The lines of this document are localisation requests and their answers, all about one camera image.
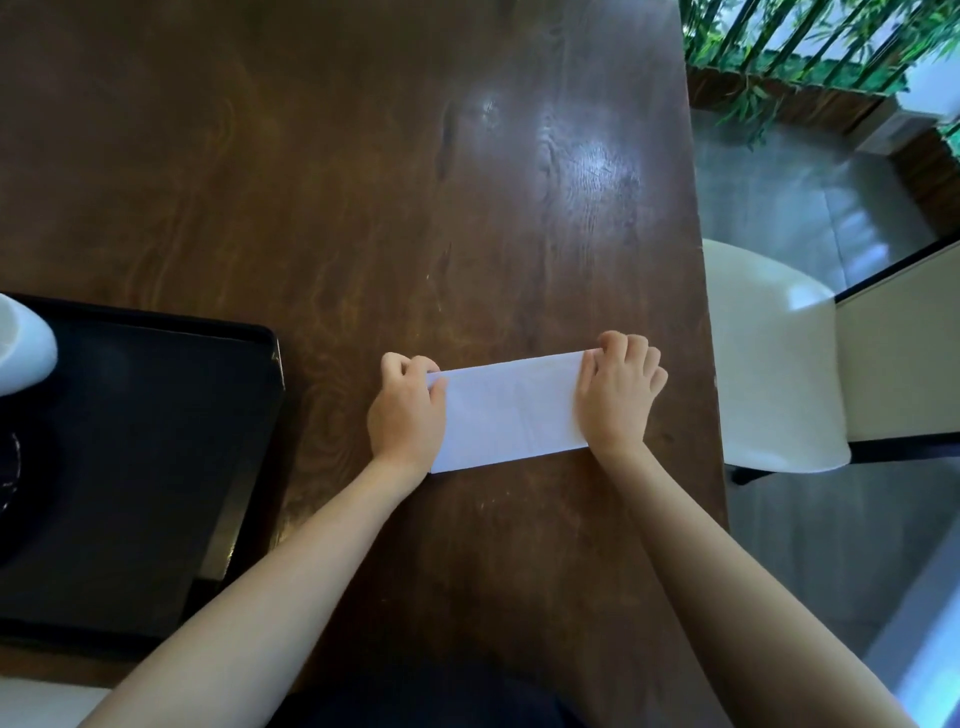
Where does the person's right forearm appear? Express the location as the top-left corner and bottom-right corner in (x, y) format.
(592, 442), (920, 728)

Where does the white black-framed chair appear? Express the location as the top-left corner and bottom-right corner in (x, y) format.
(701, 236), (960, 487)
(0, 674), (114, 728)

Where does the grey concrete block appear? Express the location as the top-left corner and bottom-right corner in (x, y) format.
(851, 93), (943, 157)

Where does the person's left hand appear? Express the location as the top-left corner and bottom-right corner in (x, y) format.
(365, 350), (450, 489)

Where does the green bamboo screen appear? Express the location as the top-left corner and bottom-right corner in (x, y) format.
(678, 0), (960, 151)

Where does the person's dark clothing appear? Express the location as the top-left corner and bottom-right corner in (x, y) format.
(266, 659), (594, 728)

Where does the person's right hand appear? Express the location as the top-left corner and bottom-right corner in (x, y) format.
(573, 329), (670, 466)

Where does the person's left forearm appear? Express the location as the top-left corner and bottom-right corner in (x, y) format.
(78, 453), (433, 728)

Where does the white cup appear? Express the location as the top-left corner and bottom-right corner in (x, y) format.
(0, 292), (60, 399)

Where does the black tray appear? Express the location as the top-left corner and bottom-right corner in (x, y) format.
(0, 292), (288, 665)

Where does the white paper napkin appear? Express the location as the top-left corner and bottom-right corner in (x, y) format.
(427, 348), (605, 475)

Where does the brown wooden planter box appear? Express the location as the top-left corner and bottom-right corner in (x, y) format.
(686, 63), (960, 234)

